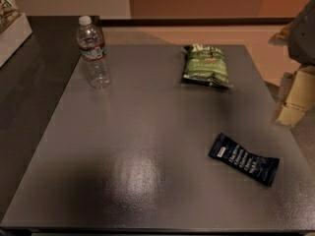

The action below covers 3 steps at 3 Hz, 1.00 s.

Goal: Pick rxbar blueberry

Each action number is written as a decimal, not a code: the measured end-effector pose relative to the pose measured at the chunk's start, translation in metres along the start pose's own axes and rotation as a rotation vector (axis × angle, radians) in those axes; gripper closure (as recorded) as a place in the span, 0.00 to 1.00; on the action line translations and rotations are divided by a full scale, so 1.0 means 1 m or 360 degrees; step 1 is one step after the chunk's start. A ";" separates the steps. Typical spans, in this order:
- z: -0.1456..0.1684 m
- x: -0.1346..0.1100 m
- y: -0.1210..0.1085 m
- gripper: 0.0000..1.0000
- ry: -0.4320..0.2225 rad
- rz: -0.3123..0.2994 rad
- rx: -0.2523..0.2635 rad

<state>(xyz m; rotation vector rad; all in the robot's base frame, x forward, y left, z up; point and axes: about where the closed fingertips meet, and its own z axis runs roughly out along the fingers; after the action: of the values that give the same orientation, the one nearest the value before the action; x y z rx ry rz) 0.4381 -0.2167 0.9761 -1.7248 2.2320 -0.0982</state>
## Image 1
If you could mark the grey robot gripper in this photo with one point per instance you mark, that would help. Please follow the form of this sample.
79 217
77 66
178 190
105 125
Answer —
303 38

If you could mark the dark blue rxbar wrapper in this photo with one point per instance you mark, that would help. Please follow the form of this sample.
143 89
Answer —
260 168

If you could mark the green jalapeno chips bag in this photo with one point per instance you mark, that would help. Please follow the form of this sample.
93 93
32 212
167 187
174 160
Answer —
207 65

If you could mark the clear plastic water bottle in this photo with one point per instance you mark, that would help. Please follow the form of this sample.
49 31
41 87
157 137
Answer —
92 48

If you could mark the white box of snacks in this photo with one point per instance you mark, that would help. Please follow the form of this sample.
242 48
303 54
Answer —
14 29

